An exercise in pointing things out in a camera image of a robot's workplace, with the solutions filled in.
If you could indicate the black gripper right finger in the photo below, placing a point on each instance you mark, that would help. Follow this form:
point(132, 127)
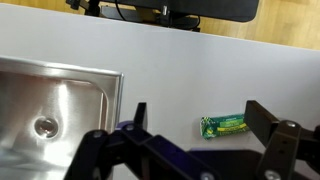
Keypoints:
point(281, 143)

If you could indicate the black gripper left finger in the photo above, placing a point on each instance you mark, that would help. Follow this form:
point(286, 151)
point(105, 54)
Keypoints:
point(100, 150)

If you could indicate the green granola bar snack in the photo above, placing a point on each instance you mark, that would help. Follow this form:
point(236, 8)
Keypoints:
point(223, 126)

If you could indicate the stainless steel sink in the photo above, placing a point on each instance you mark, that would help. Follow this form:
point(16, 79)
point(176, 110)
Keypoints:
point(66, 110)

